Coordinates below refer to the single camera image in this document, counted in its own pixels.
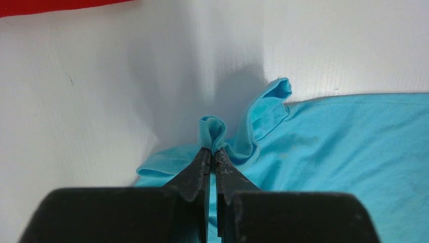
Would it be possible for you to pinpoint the red folded t-shirt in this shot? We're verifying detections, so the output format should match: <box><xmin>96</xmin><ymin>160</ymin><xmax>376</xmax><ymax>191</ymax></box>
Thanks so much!
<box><xmin>1</xmin><ymin>0</ymin><xmax>129</xmax><ymax>18</ymax></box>

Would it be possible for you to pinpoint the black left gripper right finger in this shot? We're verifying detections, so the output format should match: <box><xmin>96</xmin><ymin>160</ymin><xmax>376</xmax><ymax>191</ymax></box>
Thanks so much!
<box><xmin>214</xmin><ymin>149</ymin><xmax>380</xmax><ymax>242</ymax></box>

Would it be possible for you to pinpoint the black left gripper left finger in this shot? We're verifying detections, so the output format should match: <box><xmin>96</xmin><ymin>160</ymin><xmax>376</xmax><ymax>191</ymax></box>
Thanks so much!
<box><xmin>20</xmin><ymin>148</ymin><xmax>211</xmax><ymax>242</ymax></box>

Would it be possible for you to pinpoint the cyan t-shirt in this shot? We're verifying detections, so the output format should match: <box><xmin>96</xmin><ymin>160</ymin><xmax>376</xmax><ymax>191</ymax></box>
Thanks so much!
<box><xmin>135</xmin><ymin>78</ymin><xmax>428</xmax><ymax>242</ymax></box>

